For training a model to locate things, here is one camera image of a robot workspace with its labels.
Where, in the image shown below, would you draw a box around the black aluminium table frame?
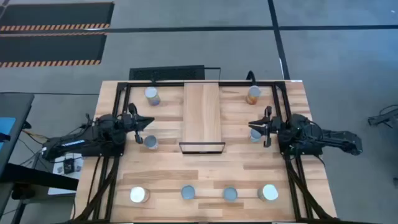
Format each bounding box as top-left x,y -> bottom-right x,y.
70,80 -> 338,224

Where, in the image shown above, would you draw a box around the blue screen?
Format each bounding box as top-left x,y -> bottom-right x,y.
0,117 -> 17,151

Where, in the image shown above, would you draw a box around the teal sliced carrots can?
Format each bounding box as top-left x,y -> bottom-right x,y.
249,128 -> 262,143

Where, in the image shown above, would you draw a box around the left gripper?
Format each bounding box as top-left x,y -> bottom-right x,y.
122,102 -> 155,144

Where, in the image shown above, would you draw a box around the grey can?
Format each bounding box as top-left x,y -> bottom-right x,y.
180,185 -> 197,200

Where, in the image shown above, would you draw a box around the tall orange labelled can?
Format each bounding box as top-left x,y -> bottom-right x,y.
245,85 -> 262,106

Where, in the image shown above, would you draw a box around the dark grey desk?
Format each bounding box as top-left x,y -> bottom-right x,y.
0,92 -> 35,178

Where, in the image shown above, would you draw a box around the large can with pale lid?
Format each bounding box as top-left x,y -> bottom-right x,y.
257,184 -> 279,203
129,185 -> 151,204

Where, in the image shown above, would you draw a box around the green peas can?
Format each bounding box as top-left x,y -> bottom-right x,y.
143,134 -> 159,151

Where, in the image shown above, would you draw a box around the mandarin oranges can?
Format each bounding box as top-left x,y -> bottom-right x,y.
223,186 -> 239,202

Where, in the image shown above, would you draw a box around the white paper sheet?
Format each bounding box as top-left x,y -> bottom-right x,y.
47,185 -> 77,197
52,154 -> 84,180

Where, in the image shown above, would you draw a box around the black perforated panel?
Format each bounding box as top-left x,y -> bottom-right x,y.
129,64 -> 206,82

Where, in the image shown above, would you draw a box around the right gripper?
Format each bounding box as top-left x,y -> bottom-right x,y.
248,105 -> 282,148

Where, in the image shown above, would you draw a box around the black mat with hazard stripe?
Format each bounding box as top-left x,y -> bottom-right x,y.
0,32 -> 108,68
0,1 -> 115,32

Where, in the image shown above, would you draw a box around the small black device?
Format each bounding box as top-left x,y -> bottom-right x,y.
63,157 -> 76,174

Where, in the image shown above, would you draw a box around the black tripod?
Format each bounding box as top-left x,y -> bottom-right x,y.
368,105 -> 398,129

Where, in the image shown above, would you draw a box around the tall can with bluish label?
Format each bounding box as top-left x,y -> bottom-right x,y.
144,86 -> 162,107

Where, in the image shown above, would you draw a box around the black desk beam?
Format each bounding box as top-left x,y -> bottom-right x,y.
0,162 -> 79,191

